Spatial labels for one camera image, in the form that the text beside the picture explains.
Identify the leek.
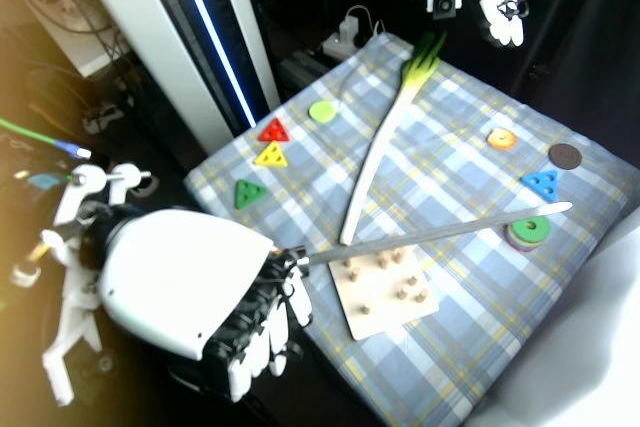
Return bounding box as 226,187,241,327
338,30,450,247

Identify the long knife with wooden handle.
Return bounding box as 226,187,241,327
272,200,575,268

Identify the tan swirl butter cookie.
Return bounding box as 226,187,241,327
487,127,517,152

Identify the white plug adapter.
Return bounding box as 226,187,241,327
338,15,362,41

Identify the brown round cookie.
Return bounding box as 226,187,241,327
547,143,584,170

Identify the white power strip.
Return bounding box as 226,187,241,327
322,30,364,61

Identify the blue triangle block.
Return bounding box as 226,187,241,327
520,170,559,203

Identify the green round sandwich cookie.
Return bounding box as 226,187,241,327
308,100,339,124

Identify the red triangle block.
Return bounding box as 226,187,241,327
257,117,291,144

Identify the yellow triangle block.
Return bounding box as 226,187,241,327
253,141,290,168

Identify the blue plaid tablecloth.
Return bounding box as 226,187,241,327
183,32,630,418

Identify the green triangle block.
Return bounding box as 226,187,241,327
233,179,270,210

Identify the wooden peg board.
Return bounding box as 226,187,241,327
327,244,441,343

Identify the white blurred rounded cover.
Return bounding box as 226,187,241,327
467,219,640,427

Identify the white column with blue strip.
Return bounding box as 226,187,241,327
67,0,281,158

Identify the grey floor fixture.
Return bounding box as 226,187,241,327
82,102,126,134

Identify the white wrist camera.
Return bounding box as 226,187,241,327
426,0,462,22

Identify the white adapter cable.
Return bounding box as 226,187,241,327
349,5,387,43

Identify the green ring block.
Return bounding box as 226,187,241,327
509,215,551,244

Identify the yellow ring block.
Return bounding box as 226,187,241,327
505,229,546,251

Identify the red ring block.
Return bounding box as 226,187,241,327
509,237,544,254

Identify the white shelf with cables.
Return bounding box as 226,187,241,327
0,0,131,78

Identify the green cable with blue plug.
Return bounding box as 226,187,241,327
0,117,94,161

